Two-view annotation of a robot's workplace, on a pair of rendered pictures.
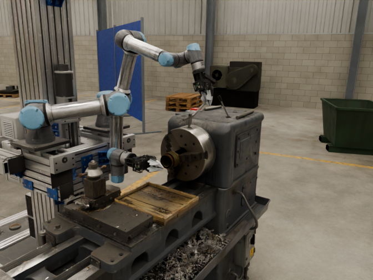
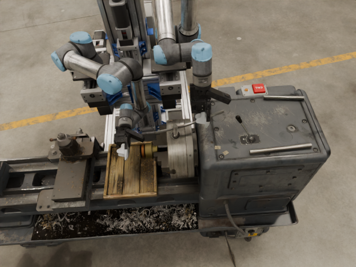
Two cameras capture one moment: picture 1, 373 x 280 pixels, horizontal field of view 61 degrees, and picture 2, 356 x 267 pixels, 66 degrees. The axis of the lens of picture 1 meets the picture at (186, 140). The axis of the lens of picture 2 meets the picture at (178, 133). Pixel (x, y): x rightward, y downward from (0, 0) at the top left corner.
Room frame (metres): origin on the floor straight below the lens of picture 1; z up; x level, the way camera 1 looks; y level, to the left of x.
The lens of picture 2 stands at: (1.36, -0.66, 2.35)
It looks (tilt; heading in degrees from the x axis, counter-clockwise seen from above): 55 degrees down; 58
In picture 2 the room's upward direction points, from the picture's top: 5 degrees counter-clockwise
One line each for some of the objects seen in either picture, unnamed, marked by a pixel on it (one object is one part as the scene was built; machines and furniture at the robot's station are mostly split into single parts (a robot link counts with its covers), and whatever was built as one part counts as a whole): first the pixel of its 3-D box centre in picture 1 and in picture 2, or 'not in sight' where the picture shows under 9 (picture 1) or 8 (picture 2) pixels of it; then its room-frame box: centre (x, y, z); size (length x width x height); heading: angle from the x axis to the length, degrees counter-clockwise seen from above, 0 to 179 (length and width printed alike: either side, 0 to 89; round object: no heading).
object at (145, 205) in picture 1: (155, 200); (131, 168); (1.53, 0.16, 0.89); 0.36 x 0.30 x 0.04; 56
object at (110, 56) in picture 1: (116, 72); not in sight; (8.36, 1.87, 1.18); 4.12 x 0.80 x 2.35; 28
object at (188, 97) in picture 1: (185, 101); not in sight; (9.98, 0.07, 0.22); 1.25 x 0.86 x 0.44; 159
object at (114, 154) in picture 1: (117, 155); (125, 113); (1.67, 0.38, 1.09); 0.11 x 0.08 x 0.09; 56
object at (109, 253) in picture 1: (99, 230); (68, 172); (1.21, 0.37, 0.90); 0.47 x 0.30 x 0.06; 56
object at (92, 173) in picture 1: (92, 171); (63, 139); (1.30, 0.41, 1.13); 0.08 x 0.08 x 0.03
